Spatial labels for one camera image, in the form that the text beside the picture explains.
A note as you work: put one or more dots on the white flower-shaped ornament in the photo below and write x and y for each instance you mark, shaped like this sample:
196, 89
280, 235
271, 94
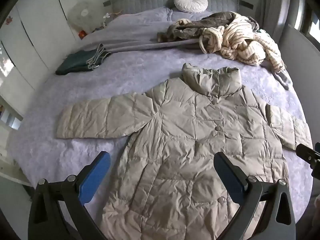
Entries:
107, 15

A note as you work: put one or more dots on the grey garment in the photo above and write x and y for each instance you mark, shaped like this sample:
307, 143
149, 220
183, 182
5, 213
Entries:
283, 78

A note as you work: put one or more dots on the white curtain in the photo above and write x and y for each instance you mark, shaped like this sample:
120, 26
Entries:
277, 7

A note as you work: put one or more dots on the red wardrobe sticker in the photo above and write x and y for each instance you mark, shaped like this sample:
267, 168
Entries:
9, 20

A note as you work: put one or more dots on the window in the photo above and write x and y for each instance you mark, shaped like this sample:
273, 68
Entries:
301, 17

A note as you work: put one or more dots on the white round pillow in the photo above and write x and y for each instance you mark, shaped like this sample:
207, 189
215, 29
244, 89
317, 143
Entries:
191, 1

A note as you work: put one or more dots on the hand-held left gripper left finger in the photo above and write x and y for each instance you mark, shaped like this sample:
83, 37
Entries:
96, 177

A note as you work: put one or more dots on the white low cabinet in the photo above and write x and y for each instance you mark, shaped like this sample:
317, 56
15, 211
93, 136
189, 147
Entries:
11, 115

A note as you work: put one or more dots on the grey padded board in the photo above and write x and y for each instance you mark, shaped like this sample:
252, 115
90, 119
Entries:
300, 67

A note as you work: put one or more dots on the beige puffer jacket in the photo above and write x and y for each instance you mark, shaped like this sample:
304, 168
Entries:
175, 135

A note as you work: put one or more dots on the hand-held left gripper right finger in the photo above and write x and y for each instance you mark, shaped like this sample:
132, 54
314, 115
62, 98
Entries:
228, 177

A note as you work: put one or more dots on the brown plush garment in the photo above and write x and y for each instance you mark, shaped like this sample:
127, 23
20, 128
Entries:
185, 31

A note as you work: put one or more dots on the embossed lilac bedspread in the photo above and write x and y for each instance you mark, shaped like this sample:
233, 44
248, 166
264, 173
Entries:
140, 65

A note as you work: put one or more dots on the plain lilac blanket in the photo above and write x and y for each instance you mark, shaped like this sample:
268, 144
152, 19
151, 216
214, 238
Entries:
130, 27

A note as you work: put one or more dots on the teal cloth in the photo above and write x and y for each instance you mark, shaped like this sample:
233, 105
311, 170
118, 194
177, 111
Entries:
260, 30

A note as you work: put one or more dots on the folded dark green garment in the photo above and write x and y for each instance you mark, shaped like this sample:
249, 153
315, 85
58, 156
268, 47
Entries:
72, 62

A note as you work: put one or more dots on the cream striped fleece robe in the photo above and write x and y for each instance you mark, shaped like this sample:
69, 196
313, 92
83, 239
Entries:
240, 42

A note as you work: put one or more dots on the white electric fan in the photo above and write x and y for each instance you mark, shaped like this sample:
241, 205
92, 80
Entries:
83, 12

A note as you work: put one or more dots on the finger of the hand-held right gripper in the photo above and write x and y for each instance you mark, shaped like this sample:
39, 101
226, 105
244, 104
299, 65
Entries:
308, 154

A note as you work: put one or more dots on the small red box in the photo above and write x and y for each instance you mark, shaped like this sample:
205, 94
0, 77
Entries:
82, 34

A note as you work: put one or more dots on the white wardrobe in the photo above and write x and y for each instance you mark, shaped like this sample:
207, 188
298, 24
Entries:
37, 17

